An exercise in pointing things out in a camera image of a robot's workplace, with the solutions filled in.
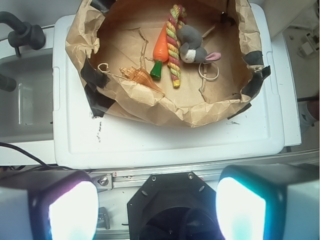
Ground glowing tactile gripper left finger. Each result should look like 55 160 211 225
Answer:
0 170 99 240

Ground white electrical device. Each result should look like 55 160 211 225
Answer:
298 27 320 58

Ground tan toy seashell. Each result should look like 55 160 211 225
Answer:
119 66 165 95

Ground aluminium frame rail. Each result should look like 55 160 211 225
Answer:
89 149 320 192

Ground multicolour twisted rope toy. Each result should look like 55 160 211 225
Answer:
166 4 187 89

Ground orange toy carrot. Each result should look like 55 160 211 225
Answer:
150 23 169 81

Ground gray plush bunny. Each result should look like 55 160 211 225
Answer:
176 24 221 64

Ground white plastic cutting board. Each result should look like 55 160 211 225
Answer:
53 15 285 169

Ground black cable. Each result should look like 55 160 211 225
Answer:
0 141 73 172

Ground black faucet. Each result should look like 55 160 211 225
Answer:
0 11 46 58

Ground white rubber band ring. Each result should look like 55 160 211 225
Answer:
198 61 220 82

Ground black octagonal mount plate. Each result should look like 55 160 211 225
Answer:
127 172 224 240

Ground crumpled brown paper bag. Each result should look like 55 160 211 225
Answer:
65 0 271 128

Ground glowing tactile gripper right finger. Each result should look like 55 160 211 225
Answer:
215 163 320 240

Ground gray sink basin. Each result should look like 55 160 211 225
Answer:
0 48 53 143

